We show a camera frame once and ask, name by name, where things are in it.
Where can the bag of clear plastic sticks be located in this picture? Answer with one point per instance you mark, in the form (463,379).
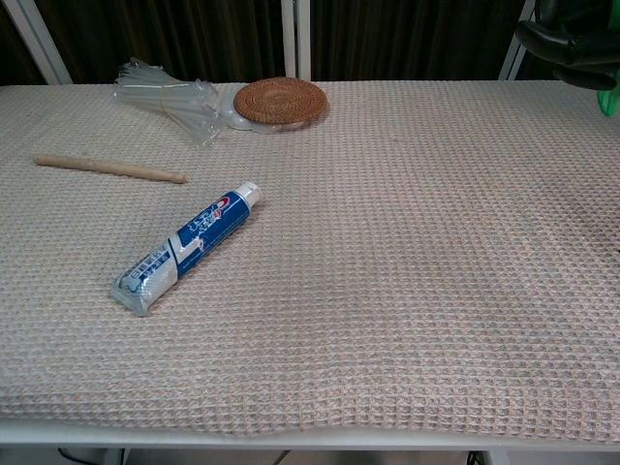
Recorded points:
(169,102)

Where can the blue white toothpaste tube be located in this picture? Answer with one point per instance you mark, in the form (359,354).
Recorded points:
(194,237)

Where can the round woven rattan coaster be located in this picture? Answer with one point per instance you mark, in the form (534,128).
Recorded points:
(281,99)

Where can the beige waffle tablecloth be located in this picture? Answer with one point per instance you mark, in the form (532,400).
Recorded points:
(363,266)

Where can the thin wooden stick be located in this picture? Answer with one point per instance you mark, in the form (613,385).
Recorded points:
(106,168)

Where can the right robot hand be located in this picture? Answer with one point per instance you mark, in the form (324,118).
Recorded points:
(576,43)

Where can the white frame post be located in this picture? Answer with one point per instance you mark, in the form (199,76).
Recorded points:
(41,43)
(295,39)
(514,58)

